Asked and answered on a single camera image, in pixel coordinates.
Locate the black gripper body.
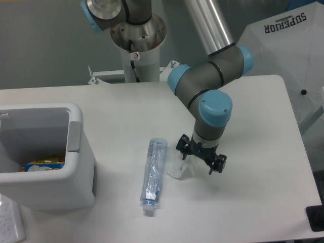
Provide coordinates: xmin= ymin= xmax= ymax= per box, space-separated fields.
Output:
xmin=189 ymin=136 xmax=218 ymax=165

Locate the colourful snack package trash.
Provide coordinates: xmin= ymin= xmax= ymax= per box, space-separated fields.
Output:
xmin=21 ymin=154 xmax=65 ymax=172

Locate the white plastic trash can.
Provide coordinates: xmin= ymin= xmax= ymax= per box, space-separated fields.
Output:
xmin=1 ymin=103 xmax=96 ymax=211

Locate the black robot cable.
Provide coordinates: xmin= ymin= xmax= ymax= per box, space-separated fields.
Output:
xmin=128 ymin=39 xmax=141 ymax=83

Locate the white umbrella with lettering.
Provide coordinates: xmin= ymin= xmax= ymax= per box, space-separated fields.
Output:
xmin=238 ymin=2 xmax=323 ymax=124

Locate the white paper sheet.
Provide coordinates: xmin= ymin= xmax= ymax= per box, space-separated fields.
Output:
xmin=1 ymin=194 xmax=26 ymax=242

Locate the black device at table edge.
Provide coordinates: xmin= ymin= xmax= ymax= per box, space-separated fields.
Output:
xmin=306 ymin=205 xmax=323 ymax=232

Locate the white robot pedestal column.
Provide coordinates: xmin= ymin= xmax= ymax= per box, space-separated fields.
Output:
xmin=120 ymin=48 xmax=160 ymax=75

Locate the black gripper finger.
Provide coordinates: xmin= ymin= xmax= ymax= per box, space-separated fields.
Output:
xmin=176 ymin=134 xmax=191 ymax=160
xmin=203 ymin=154 xmax=227 ymax=175

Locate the white metal base bracket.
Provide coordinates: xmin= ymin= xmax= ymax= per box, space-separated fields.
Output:
xmin=88 ymin=60 xmax=180 ymax=85

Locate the crushed clear plastic bottle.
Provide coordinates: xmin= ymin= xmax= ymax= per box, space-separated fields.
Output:
xmin=140 ymin=138 xmax=168 ymax=212

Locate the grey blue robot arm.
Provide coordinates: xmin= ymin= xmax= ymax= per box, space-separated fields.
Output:
xmin=80 ymin=1 xmax=254 ymax=173

